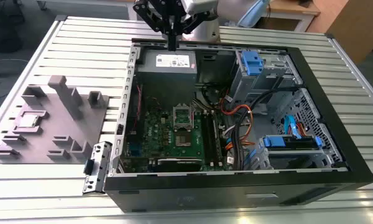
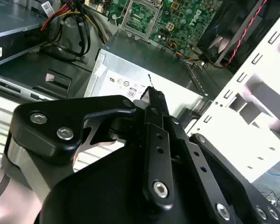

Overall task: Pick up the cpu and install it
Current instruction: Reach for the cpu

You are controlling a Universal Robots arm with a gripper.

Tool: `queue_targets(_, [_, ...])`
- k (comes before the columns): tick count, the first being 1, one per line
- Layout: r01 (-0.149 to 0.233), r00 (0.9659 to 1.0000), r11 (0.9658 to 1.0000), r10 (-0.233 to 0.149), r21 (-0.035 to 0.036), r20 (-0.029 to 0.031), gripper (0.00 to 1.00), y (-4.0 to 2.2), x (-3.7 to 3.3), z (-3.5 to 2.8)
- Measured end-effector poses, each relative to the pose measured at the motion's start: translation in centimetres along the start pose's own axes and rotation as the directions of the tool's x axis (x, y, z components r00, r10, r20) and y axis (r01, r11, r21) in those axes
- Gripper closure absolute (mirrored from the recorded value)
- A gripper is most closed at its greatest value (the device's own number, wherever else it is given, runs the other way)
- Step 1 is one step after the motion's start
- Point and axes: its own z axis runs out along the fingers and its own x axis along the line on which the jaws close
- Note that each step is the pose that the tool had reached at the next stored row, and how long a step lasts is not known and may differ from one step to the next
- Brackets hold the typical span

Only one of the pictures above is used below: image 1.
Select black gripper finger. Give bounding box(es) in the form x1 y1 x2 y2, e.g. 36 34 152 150
173 11 213 51
132 0 174 51

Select silver CPU chip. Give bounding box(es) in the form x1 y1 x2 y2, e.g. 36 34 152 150
18 113 41 128

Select white framed table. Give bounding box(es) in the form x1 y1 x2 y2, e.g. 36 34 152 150
37 0 137 21

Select grey power supply unit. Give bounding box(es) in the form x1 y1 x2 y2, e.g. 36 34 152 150
136 49 198 81

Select blue drive carrier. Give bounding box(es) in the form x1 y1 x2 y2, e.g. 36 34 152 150
241 50 264 76

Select grey metal drive cage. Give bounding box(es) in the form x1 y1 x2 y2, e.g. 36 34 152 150
229 50 302 112

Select black waste bin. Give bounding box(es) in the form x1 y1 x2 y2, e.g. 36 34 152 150
0 25 22 54

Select black RAM slot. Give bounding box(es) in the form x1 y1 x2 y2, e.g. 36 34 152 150
201 111 214 165
209 111 222 165

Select brown wooden cabinet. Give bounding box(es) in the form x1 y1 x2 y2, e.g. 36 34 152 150
308 0 373 65

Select grey parts rack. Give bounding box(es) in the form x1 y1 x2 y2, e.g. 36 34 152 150
0 75 110 164

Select green motherboard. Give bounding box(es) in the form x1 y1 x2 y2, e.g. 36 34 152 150
124 102 233 173

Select hard disk in blue carrier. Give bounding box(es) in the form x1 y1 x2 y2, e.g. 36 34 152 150
261 135 324 150

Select black graphics card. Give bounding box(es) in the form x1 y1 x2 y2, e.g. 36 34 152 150
149 158 202 173

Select grey metal disk bay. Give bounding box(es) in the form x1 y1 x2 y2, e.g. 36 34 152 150
258 135 336 170

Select black PC case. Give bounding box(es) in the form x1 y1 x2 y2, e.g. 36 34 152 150
102 38 373 213

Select wooden desk white frame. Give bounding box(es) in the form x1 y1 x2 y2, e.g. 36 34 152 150
257 0 321 33

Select orange wires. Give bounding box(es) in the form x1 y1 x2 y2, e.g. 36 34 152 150
220 104 256 151

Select blue floor cable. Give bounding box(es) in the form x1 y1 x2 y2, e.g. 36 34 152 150
0 58 30 101

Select thick black cable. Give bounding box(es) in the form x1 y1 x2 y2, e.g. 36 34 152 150
232 86 302 170

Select blue flat data cable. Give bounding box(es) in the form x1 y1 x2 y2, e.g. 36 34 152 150
246 149 258 165
284 114 301 140

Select grey metal latch bracket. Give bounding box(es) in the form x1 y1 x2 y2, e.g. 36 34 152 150
81 140 113 195

